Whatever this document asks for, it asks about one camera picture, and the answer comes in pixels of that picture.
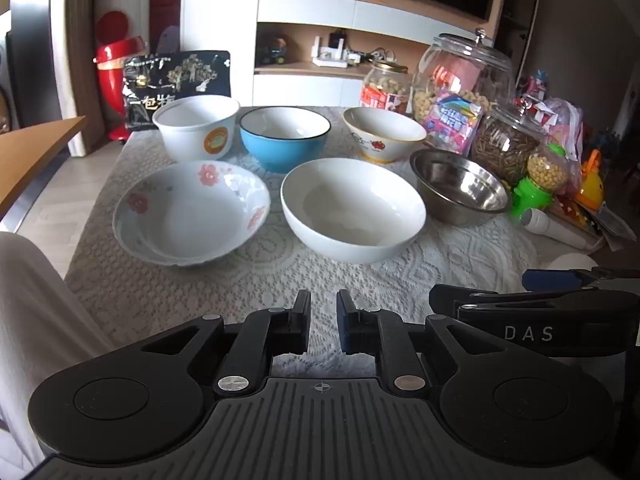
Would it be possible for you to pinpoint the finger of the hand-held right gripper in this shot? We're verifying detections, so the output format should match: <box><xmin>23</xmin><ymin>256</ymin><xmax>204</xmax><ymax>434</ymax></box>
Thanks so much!
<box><xmin>429</xmin><ymin>284</ymin><xmax>523</xmax><ymax>319</ymax></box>
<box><xmin>522</xmin><ymin>268</ymin><xmax>627</xmax><ymax>294</ymax></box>

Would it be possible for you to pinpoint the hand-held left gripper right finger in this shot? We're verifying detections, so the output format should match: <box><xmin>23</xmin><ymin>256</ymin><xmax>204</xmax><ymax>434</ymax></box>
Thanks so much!
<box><xmin>336</xmin><ymin>289</ymin><xmax>501</xmax><ymax>396</ymax></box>

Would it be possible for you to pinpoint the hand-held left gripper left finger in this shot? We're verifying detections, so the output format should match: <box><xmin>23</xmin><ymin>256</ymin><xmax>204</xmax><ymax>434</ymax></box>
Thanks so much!
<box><xmin>142</xmin><ymin>290</ymin><xmax>312</xmax><ymax>396</ymax></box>

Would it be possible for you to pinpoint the stainless steel bowl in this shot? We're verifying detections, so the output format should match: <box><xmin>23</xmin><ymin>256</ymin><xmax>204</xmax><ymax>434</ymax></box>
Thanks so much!
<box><xmin>409</xmin><ymin>149</ymin><xmax>512</xmax><ymax>226</ymax></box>

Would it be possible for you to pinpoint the plain white bowl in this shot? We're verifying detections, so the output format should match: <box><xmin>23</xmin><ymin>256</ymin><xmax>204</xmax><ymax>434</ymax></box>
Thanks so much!
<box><xmin>280</xmin><ymin>158</ymin><xmax>427</xmax><ymax>266</ymax></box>

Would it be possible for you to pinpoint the floral white bowl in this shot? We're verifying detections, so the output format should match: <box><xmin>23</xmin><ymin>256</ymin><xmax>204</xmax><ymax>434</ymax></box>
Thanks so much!
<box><xmin>112</xmin><ymin>161</ymin><xmax>271</xmax><ymax>267</ymax></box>

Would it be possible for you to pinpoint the blue bowl with black rim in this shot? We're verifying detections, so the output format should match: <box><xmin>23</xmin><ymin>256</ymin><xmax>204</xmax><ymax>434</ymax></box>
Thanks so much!
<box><xmin>239</xmin><ymin>106</ymin><xmax>332</xmax><ymax>174</ymax></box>

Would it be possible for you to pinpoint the white bowl with apple print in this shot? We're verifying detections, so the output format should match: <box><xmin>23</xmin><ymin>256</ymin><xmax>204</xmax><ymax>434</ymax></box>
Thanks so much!
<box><xmin>343</xmin><ymin>106</ymin><xmax>427</xmax><ymax>163</ymax></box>

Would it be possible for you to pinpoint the white bowl with orange label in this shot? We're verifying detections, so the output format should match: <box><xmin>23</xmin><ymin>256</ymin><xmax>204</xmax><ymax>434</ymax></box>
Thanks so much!
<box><xmin>152</xmin><ymin>94</ymin><xmax>241</xmax><ymax>163</ymax></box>

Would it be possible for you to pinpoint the white round object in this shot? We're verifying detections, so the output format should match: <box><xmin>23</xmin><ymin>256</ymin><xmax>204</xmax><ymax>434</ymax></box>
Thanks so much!
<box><xmin>549</xmin><ymin>253</ymin><xmax>599</xmax><ymax>281</ymax></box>

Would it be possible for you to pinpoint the white tube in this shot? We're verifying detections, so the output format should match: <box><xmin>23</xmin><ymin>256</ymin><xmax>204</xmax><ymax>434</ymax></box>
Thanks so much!
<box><xmin>521</xmin><ymin>208</ymin><xmax>597</xmax><ymax>251</ymax></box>

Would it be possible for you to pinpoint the white lace tablecloth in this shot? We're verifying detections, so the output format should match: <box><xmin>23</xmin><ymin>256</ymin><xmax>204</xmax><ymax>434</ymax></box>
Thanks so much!
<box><xmin>65</xmin><ymin>105</ymin><xmax>603</xmax><ymax>367</ymax></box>

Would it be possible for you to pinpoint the green candy dispenser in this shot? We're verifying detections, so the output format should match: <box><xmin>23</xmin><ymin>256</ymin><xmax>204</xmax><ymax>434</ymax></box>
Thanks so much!
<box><xmin>509</xmin><ymin>143</ymin><xmax>571</xmax><ymax>224</ymax></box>

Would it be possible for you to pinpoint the yellow duck toy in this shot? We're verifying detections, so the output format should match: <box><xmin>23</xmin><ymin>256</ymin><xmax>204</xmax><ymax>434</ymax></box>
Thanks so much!
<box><xmin>574</xmin><ymin>149</ymin><xmax>606</xmax><ymax>212</ymax></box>

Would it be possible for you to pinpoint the glass jar of dark seeds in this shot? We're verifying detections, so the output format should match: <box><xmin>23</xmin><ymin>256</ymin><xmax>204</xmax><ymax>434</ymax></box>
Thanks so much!
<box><xmin>472</xmin><ymin>99</ymin><xmax>549</xmax><ymax>187</ymax></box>

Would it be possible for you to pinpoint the pink candy packet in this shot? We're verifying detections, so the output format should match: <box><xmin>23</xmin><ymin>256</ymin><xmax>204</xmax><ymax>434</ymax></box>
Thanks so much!
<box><xmin>425</xmin><ymin>89</ymin><xmax>485</xmax><ymax>157</ymax></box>

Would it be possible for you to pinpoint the peanut jar with red label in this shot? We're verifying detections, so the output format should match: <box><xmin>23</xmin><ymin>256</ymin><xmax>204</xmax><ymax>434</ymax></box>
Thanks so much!
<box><xmin>360</xmin><ymin>59</ymin><xmax>414</xmax><ymax>117</ymax></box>

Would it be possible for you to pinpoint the large glass jar with lid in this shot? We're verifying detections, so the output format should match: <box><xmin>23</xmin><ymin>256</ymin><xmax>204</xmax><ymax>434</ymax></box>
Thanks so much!
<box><xmin>412</xmin><ymin>28</ymin><xmax>516</xmax><ymax>128</ymax></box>

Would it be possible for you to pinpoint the white power strip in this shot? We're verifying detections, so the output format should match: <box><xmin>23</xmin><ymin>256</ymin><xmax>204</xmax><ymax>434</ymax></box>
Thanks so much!
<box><xmin>350</xmin><ymin>48</ymin><xmax>401</xmax><ymax>66</ymax></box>

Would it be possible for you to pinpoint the person's white clothing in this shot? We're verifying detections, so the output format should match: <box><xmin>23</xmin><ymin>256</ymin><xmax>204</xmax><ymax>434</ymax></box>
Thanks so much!
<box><xmin>0</xmin><ymin>231</ymin><xmax>117</xmax><ymax>468</ymax></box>

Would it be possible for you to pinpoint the green toy tractor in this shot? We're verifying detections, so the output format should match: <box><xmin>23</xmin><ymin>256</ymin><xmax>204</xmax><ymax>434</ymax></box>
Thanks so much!
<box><xmin>255</xmin><ymin>35</ymin><xmax>291</xmax><ymax>65</ymax></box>

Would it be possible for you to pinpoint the black snack bag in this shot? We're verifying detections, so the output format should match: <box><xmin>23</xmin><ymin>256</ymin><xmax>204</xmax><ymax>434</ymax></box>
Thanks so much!
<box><xmin>122</xmin><ymin>50</ymin><xmax>232</xmax><ymax>133</ymax></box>

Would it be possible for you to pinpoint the wooden side table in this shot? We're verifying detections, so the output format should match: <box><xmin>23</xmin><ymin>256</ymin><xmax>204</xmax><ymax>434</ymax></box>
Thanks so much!
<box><xmin>0</xmin><ymin>116</ymin><xmax>87</xmax><ymax>233</ymax></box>

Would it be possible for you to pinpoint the steel refrigerator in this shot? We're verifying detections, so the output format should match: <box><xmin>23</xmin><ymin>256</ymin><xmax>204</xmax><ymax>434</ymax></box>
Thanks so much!
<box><xmin>0</xmin><ymin>0</ymin><xmax>76</xmax><ymax>136</ymax></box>

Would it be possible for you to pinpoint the white wall cabinet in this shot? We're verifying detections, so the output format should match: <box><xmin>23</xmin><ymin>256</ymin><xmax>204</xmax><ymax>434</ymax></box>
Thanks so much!
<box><xmin>181</xmin><ymin>0</ymin><xmax>506</xmax><ymax>108</ymax></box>

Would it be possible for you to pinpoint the red pedestal bin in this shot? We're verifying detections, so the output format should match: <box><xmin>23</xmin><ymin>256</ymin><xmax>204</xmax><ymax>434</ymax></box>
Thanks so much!
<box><xmin>93</xmin><ymin>10</ymin><xmax>146</xmax><ymax>141</ymax></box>

